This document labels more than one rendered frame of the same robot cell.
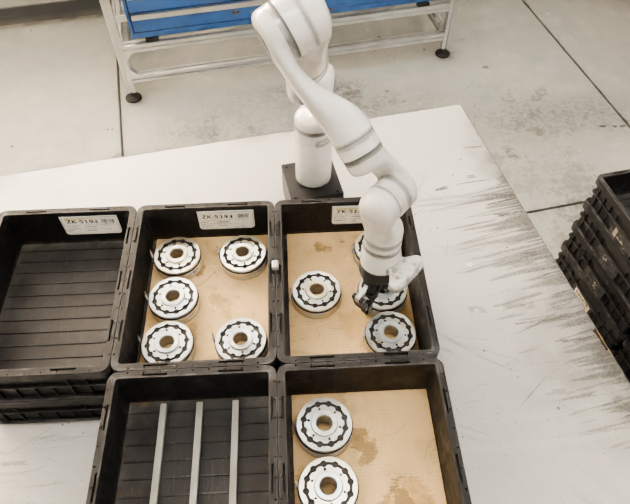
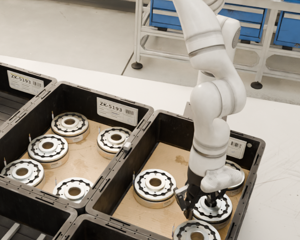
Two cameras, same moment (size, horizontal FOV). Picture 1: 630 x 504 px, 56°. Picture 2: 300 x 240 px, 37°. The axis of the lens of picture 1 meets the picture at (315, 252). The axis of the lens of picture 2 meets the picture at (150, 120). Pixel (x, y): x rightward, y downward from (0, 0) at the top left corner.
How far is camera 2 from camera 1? 0.38 m
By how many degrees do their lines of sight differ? 22
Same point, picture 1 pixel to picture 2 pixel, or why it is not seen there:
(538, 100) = not seen: outside the picture
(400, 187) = (228, 87)
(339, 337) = (155, 227)
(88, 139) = not seen: hidden behind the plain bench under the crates
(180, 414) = not seen: outside the picture
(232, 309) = (85, 174)
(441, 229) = not seen: outside the picture
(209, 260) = (92, 137)
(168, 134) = not seen: hidden behind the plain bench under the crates
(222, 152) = (155, 88)
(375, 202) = (200, 90)
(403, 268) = (220, 174)
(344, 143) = (190, 34)
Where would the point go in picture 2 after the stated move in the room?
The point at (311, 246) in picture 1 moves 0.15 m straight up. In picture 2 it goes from (173, 156) to (178, 112)
